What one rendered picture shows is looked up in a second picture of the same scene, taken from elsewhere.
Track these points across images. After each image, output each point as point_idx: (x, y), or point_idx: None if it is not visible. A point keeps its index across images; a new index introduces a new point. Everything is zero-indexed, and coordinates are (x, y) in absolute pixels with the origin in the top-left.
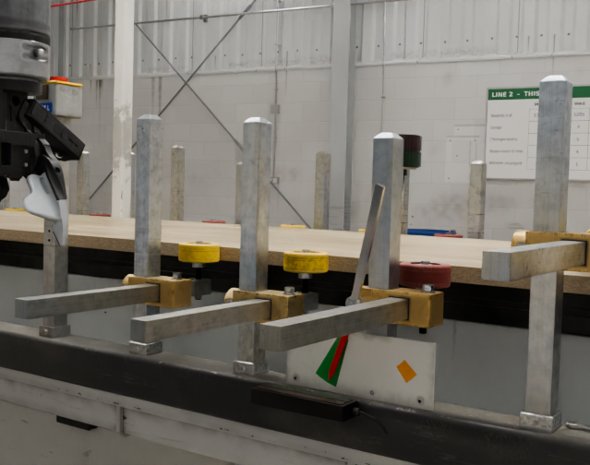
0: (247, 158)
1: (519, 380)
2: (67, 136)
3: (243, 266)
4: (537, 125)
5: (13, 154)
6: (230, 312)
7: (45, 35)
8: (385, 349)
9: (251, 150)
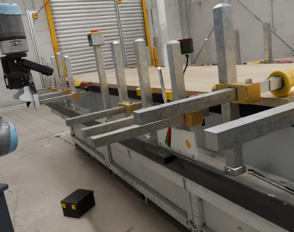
0: (136, 56)
1: (256, 143)
2: (43, 67)
3: (142, 99)
4: (214, 31)
5: (16, 80)
6: (127, 120)
7: (18, 36)
8: (181, 134)
9: (136, 53)
